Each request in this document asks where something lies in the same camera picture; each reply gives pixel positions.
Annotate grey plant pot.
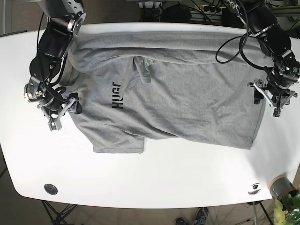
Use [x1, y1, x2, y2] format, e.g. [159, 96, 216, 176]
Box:
[268, 175, 298, 201]

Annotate person's dark shoes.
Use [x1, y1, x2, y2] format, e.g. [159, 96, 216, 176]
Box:
[174, 207, 209, 225]

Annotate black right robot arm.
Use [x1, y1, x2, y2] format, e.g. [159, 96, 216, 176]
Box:
[24, 0, 86, 131]

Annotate green potted plant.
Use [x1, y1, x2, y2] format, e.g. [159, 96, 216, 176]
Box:
[273, 191, 300, 225]

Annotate right metal table grommet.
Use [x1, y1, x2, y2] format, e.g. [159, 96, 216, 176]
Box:
[248, 183, 262, 195]

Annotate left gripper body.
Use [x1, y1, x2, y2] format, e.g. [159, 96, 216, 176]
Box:
[247, 63, 300, 118]

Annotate metal table grommet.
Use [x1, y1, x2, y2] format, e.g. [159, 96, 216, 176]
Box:
[44, 184, 58, 195]
[248, 183, 262, 195]

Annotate grey printed T-shirt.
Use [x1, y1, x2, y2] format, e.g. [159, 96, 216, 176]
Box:
[67, 33, 266, 153]

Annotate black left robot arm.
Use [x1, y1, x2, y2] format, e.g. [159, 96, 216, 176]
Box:
[225, 0, 300, 118]

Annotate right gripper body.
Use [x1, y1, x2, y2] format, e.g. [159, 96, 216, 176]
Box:
[24, 77, 82, 131]

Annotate left metal table grommet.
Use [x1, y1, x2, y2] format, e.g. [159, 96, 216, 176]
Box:
[44, 184, 58, 195]

